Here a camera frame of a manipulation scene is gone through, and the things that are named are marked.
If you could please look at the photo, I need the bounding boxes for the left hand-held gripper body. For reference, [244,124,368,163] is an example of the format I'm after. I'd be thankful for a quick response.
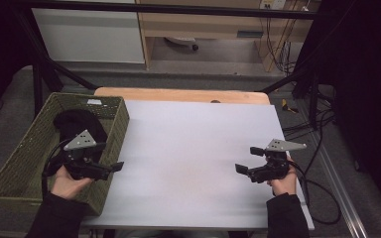
[63,129,113,181]

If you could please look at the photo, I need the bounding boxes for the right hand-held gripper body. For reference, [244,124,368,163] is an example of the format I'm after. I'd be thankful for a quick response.
[248,138,308,184]

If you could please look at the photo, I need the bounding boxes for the person's right hand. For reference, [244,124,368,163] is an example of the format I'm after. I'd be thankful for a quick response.
[266,156,299,197]

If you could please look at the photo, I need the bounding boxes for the person's left hand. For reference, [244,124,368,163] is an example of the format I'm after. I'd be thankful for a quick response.
[51,165,94,201]

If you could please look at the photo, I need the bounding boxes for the black cloth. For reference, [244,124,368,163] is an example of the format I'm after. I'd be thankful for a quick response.
[53,108,109,148]

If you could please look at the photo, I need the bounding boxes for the yellow and black tool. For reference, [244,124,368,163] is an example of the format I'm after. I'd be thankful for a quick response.
[281,98,300,114]

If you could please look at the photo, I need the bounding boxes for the white table sheet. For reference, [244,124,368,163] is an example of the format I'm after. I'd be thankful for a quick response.
[81,100,316,231]

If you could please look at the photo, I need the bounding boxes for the green woven basket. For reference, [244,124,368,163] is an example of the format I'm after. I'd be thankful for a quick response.
[0,91,131,217]

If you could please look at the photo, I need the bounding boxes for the black metal stand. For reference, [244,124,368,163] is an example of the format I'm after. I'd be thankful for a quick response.
[14,9,99,117]
[260,65,322,131]

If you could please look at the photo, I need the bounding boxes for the white cabinet panel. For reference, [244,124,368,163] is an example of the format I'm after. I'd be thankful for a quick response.
[31,7,146,64]

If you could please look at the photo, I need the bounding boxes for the office chair base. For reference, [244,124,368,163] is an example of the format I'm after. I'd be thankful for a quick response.
[164,36,199,52]

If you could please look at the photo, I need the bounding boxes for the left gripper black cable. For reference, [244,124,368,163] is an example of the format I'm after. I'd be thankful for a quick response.
[41,138,75,199]

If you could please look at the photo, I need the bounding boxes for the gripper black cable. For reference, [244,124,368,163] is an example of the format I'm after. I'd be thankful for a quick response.
[41,138,75,199]
[290,161,342,226]

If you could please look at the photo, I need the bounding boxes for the black floor cables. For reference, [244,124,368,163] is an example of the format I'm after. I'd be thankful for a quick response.
[282,93,337,177]

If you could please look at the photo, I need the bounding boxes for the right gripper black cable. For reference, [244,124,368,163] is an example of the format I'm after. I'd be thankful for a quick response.
[290,161,342,226]

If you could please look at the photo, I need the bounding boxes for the aluminium rail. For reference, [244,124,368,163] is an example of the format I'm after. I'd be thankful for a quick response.
[306,130,369,238]

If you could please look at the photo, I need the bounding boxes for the hanging cable bundle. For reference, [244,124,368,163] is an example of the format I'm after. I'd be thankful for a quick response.
[260,15,301,76]

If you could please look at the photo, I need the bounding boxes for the white wall socket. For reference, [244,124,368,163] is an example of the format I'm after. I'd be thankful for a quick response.
[259,0,288,11]

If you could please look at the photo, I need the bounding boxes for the black metal frame bar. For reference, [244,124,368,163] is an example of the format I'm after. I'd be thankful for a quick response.
[11,1,319,21]

